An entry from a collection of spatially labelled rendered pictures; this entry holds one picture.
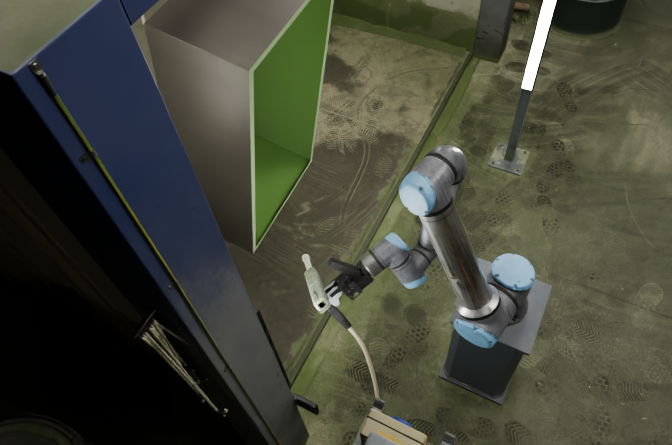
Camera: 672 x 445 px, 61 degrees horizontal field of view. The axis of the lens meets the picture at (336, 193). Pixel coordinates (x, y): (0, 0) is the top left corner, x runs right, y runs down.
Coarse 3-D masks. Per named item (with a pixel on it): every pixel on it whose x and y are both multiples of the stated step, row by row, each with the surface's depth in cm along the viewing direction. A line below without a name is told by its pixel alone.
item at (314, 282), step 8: (304, 256) 240; (312, 272) 219; (312, 280) 213; (320, 280) 215; (312, 288) 207; (320, 288) 203; (312, 296) 201; (320, 296) 197; (328, 304) 197; (320, 312) 197; (336, 312) 209; (344, 320) 211
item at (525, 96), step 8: (520, 96) 298; (528, 96) 296; (520, 104) 302; (528, 104) 304; (520, 112) 306; (520, 120) 311; (512, 128) 318; (520, 128) 315; (512, 136) 322; (512, 144) 327; (512, 152) 332; (512, 160) 339
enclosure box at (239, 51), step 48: (192, 0) 172; (240, 0) 174; (288, 0) 177; (192, 48) 163; (240, 48) 164; (288, 48) 235; (192, 96) 182; (240, 96) 171; (288, 96) 259; (192, 144) 207; (240, 144) 192; (288, 144) 289; (240, 192) 219; (288, 192) 280; (240, 240) 255
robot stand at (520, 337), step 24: (480, 264) 229; (456, 312) 218; (528, 312) 216; (456, 336) 230; (504, 336) 211; (528, 336) 210; (456, 360) 246; (480, 360) 234; (504, 360) 223; (456, 384) 264; (480, 384) 253; (504, 384) 246
